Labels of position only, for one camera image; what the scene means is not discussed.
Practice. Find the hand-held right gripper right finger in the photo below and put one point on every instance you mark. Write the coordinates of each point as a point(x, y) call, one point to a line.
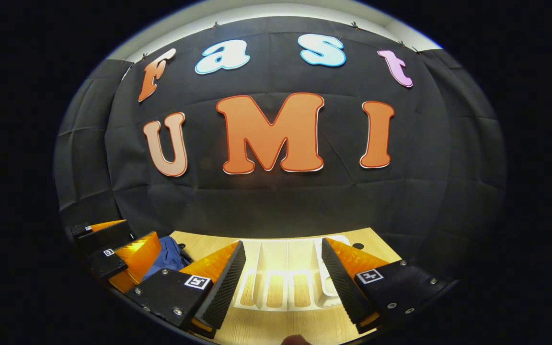
point(343, 287)

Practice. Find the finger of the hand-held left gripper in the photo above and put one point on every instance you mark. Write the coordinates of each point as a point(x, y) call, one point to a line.
point(106, 237)
point(106, 261)

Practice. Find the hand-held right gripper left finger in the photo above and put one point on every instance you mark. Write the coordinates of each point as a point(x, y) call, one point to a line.
point(225, 292)

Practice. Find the blue schoolbag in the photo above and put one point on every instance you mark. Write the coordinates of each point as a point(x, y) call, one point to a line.
point(168, 256)

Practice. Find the white plastic bookshelf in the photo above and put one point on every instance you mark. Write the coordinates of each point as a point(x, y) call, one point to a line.
point(281, 258)

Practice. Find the black backdrop cloth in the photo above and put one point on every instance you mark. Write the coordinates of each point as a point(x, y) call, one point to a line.
point(281, 201)

